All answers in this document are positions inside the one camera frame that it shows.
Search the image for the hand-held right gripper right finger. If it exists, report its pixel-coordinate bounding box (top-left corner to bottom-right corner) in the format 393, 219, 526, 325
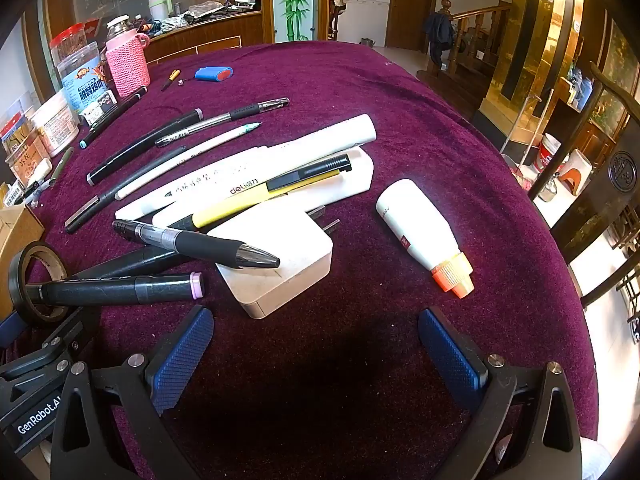
417, 306, 583, 480

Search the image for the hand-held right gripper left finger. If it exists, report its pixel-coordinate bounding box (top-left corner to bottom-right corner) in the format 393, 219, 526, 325
50, 305, 216, 480

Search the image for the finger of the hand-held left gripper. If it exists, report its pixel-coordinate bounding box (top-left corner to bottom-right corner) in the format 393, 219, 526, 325
27, 305, 103, 363
0, 309, 30, 350

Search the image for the black marker pink end cap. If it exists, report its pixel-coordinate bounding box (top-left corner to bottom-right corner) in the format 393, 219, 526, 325
25, 271, 205, 307

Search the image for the shallow cardboard box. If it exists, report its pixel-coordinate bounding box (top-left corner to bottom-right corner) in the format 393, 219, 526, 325
0, 204, 47, 321

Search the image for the large white power adapter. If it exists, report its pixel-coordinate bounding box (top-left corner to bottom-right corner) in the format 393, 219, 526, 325
206, 205, 342, 320

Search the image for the white glue bottle orange cap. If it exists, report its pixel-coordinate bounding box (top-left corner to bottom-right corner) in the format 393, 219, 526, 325
376, 179, 475, 300

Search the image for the thin black pen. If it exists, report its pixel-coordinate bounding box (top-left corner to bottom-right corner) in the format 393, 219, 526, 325
64, 146, 187, 235

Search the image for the yellow black mechanical pencil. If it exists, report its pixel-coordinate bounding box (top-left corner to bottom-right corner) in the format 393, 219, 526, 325
167, 154, 353, 233

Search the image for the thick white marker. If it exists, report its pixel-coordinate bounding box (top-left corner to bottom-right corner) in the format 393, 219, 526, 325
151, 157, 351, 228

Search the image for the white pen teal tip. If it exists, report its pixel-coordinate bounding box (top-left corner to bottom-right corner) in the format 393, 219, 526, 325
114, 121, 264, 202

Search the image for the long white printed pen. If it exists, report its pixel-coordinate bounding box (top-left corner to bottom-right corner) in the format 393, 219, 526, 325
114, 114, 377, 221

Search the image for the black tape roll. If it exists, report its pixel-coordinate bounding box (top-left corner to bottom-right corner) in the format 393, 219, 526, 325
7, 241, 71, 326

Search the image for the white barcode box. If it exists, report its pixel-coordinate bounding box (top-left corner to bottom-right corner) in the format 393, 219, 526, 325
2, 182, 26, 208

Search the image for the dark green pen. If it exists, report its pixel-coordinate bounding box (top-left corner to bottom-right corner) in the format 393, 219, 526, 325
47, 146, 75, 186

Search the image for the glass jar orange label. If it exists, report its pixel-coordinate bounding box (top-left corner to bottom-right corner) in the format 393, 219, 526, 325
5, 130, 53, 188

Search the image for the black pen silver cap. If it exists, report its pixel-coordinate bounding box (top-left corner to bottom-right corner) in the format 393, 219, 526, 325
86, 108, 204, 187

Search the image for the tree print jar red lid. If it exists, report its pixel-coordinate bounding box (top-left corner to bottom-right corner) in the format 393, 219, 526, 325
0, 110, 36, 146

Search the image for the dark wooden chair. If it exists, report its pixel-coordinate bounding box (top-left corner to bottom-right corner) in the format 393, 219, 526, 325
527, 62, 640, 311

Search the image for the white plastic bottle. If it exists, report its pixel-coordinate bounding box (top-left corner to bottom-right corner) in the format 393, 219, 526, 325
30, 91, 81, 157

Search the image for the black marker teal end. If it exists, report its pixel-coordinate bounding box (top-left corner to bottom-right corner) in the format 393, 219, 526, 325
78, 86, 149, 150

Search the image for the red white bucket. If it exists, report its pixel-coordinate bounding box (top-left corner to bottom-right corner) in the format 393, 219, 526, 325
532, 132, 568, 173

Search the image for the white orange container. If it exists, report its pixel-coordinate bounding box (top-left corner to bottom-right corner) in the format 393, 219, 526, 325
560, 149, 593, 196

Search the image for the clear jar blue label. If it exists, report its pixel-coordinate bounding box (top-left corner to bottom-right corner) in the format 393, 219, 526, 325
56, 42, 118, 116

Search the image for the jar in pink knit sleeve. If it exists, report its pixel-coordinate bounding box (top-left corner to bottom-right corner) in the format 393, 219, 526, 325
104, 15, 152, 98

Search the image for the blue lighter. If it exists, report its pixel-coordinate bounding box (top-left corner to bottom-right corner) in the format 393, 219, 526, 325
194, 66, 234, 82

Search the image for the clear jar red lid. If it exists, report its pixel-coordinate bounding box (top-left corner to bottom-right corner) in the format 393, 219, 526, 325
49, 22, 103, 68

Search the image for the wooden counter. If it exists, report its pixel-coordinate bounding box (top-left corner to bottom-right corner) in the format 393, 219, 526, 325
145, 7, 263, 63

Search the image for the wooden stair railing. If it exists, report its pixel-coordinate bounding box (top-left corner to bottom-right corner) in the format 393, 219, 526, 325
425, 0, 513, 78

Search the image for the brown wooden door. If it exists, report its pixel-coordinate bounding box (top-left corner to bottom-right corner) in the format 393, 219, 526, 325
385, 0, 441, 53

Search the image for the wooden stand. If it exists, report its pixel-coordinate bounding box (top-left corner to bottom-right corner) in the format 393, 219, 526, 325
327, 0, 348, 41

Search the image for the bamboo print panel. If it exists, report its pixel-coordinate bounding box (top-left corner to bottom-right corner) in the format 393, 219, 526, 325
272, 0, 318, 43

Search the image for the dark jacket on post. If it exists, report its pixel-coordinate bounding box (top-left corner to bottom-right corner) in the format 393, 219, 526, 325
424, 10, 456, 68

